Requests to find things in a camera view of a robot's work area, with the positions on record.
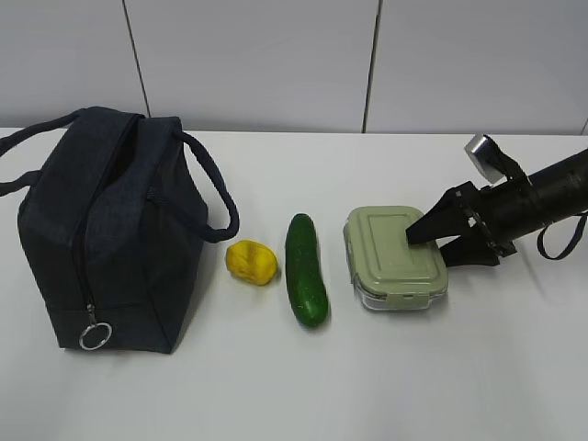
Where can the green cucumber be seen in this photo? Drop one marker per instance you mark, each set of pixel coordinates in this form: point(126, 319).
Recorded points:
point(306, 290)

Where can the yellow lemon-shaped toy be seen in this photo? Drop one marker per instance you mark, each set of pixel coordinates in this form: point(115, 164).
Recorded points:
point(251, 262)

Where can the glass container with green lid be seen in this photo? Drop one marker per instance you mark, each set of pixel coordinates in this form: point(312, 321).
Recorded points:
point(387, 273)

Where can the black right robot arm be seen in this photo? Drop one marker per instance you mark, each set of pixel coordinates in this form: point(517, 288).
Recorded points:
point(562, 193)

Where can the dark navy fabric lunch bag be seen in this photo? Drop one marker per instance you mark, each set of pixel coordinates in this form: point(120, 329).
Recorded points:
point(113, 225)

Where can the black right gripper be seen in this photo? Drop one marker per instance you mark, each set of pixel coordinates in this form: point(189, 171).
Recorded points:
point(485, 220)

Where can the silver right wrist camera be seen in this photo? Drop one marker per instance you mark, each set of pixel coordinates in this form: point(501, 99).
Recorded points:
point(486, 156)

